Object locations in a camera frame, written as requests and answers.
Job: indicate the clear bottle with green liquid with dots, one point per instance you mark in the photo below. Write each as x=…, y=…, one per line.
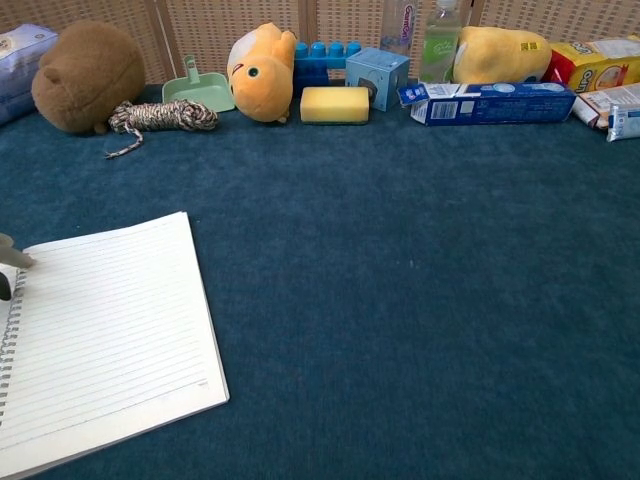
x=440, y=50

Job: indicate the orange plush hamster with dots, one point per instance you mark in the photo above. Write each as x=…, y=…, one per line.
x=262, y=80

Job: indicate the blue white tissue pack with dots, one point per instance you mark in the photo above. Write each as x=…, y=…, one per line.
x=20, y=70

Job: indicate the orange white snack pack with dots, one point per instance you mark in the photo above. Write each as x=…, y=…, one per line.
x=607, y=102

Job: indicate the green plastic dustpan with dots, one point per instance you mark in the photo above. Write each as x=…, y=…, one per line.
x=205, y=92

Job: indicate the brown plush capybara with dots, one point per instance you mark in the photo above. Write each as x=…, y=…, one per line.
x=87, y=75

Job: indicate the clear bottle with white cap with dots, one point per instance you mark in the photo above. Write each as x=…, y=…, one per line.
x=400, y=27

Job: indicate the dark blue felt table mat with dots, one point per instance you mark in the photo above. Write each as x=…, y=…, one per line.
x=400, y=275

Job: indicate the light blue cardboard cube box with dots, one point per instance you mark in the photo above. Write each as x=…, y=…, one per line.
x=377, y=75

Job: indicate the dark blue toy building block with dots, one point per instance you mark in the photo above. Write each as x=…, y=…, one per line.
x=310, y=79

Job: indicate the yellow Lipo biscuit bag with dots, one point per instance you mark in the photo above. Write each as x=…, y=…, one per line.
x=595, y=67

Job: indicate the yellow plush toy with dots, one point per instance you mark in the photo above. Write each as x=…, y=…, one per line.
x=500, y=57

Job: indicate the small yellow sponge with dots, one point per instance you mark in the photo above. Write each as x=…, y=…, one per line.
x=334, y=104

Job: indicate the blue toothpaste box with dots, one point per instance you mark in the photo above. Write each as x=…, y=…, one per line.
x=500, y=105

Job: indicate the light blue toy building block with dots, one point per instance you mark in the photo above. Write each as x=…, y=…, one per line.
x=327, y=55

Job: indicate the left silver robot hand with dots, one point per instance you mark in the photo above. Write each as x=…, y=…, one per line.
x=15, y=257

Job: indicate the white blue tube box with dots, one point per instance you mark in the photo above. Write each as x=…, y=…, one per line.
x=625, y=122

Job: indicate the white spiral lined notebook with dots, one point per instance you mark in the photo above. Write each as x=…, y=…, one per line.
x=110, y=325

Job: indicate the woven wicker folding screen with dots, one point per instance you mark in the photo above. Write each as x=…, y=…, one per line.
x=210, y=30

